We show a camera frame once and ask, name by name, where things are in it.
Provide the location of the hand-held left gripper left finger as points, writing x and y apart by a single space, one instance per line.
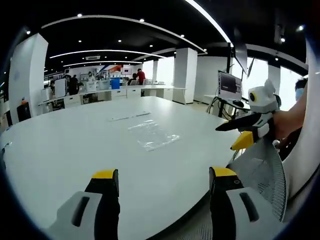
100 205

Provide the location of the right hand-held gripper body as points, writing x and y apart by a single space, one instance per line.
263 102

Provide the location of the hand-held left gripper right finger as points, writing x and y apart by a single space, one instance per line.
225 212

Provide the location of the clear food packaging bag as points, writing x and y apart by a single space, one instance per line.
153 136

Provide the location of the person's right hand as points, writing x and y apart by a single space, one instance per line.
269 88

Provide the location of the grey mesh office chair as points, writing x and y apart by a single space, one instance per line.
265 170

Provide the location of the computer monitor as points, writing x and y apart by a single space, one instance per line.
230 85

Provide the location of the dark hanging screen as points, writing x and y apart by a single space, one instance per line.
240 58

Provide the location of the white counter cabinets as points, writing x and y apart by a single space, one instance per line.
117 93

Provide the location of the blue plastic bin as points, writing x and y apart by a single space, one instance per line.
116 84

